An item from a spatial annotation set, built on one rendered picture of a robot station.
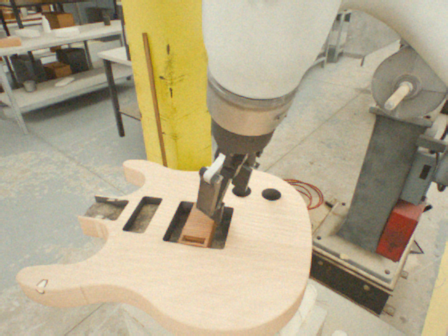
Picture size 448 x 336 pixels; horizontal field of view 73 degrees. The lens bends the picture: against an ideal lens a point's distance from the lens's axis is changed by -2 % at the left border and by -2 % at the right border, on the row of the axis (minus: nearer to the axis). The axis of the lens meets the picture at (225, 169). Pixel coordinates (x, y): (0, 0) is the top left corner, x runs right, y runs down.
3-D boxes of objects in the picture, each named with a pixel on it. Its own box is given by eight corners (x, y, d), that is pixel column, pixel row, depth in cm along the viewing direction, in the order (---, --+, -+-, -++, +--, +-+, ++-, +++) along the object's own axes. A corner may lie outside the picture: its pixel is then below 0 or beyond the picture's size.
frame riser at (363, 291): (323, 222, 228) (330, 197, 214) (411, 264, 197) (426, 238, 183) (289, 267, 195) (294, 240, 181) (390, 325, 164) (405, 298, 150)
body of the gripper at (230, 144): (253, 150, 31) (241, 193, 39) (294, 103, 35) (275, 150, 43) (195, 113, 33) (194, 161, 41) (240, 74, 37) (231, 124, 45)
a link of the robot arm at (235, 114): (318, 65, 30) (300, 107, 35) (242, 26, 33) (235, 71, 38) (270, 118, 26) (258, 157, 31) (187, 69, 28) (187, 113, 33)
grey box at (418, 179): (405, 184, 158) (447, 81, 127) (427, 192, 153) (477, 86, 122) (397, 199, 149) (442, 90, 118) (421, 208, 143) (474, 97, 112)
